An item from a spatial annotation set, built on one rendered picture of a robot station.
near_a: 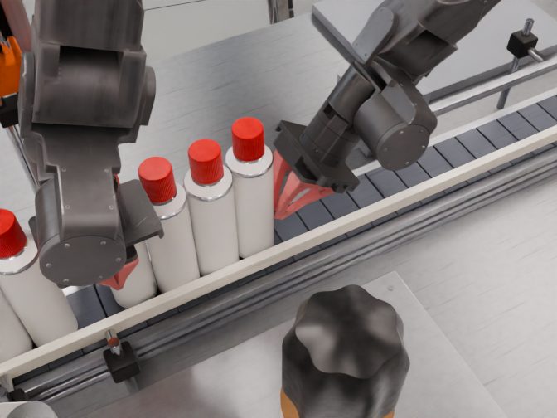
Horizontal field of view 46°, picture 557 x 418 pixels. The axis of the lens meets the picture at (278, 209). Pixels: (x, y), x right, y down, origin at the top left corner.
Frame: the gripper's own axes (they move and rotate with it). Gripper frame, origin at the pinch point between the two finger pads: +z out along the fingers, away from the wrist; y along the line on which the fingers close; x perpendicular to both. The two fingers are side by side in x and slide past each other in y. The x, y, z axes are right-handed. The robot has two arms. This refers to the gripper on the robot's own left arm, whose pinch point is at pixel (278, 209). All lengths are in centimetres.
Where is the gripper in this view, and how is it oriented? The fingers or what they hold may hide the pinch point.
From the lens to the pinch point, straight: 79.5
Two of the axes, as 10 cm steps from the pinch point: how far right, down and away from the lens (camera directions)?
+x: 7.1, 0.8, 7.0
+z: -5.3, 7.3, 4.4
